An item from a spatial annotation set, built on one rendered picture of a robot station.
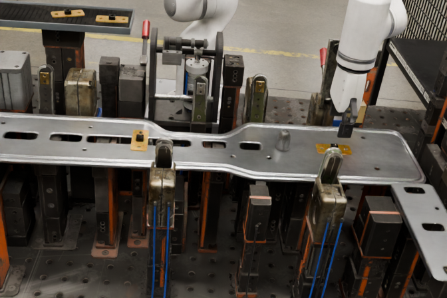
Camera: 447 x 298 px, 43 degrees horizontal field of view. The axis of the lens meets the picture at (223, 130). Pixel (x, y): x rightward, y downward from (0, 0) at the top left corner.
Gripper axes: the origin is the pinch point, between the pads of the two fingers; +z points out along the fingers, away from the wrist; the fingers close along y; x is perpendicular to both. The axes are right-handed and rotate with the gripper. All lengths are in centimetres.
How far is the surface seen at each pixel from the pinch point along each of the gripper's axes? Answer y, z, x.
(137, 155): 6.4, 7.7, -46.8
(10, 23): -27, -8, -81
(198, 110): -11.8, 6.1, -32.9
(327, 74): -13.9, -5.1, -1.3
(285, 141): 1.7, 4.9, -12.5
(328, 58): -14.6, -9.2, -1.6
